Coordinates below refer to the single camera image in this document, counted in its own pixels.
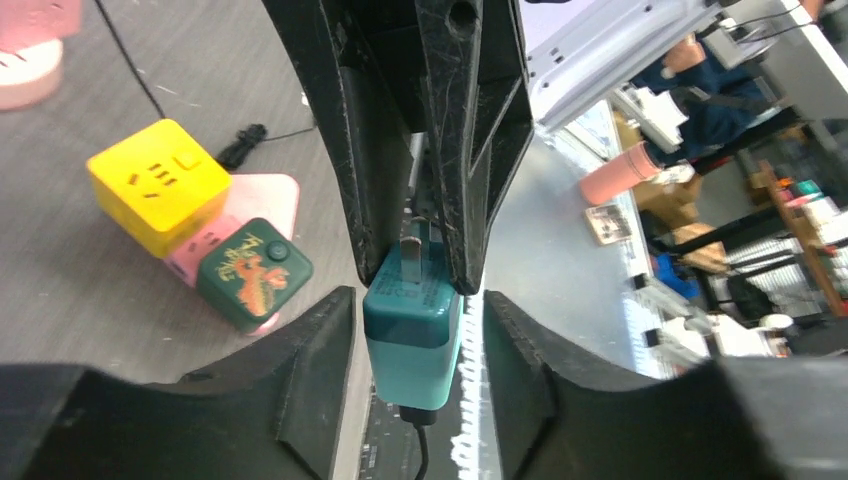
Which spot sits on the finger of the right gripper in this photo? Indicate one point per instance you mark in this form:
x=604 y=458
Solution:
x=353 y=60
x=479 y=121

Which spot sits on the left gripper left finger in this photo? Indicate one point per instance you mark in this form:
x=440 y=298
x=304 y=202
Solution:
x=271 y=410

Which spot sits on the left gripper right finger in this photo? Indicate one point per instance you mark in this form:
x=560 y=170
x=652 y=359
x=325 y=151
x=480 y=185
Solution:
x=562 y=412

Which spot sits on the black power adapter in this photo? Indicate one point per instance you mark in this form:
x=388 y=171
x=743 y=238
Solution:
x=213 y=66

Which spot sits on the dark green cube socket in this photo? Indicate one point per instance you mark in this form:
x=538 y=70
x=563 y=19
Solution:
x=252 y=274

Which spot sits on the teal usb charger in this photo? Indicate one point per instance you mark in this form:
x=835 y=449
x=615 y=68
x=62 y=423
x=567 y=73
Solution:
x=412 y=318

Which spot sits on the yellow cube socket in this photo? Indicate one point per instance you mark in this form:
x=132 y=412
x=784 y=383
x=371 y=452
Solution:
x=160 y=185

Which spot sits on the pink cube socket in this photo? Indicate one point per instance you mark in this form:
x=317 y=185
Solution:
x=25 y=23

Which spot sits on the pink triangular power strip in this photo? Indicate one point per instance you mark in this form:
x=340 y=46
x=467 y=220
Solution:
x=273 y=197

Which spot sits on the pink tumbler bottle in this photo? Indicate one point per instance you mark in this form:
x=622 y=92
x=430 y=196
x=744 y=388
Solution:
x=619 y=175

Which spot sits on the smartphone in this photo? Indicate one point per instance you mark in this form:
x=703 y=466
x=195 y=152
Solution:
x=608 y=224

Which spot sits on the pink round power strip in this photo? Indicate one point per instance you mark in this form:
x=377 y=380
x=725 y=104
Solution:
x=30 y=75

